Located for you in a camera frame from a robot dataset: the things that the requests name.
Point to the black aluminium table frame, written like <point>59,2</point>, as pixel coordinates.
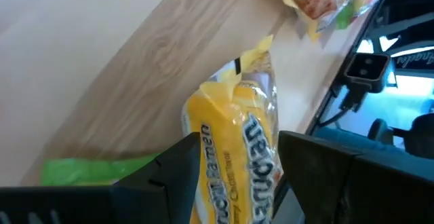
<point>400,23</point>

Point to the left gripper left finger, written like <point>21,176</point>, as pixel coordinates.
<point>162,183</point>

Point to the green pink Maruchan ramen packet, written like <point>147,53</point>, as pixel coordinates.
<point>84,171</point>
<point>346,18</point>

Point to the dark lettered banner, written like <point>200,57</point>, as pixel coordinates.
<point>413,62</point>

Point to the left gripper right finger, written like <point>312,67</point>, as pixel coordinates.
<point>339,190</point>

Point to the black table-level camera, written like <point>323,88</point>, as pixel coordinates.
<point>368,68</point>

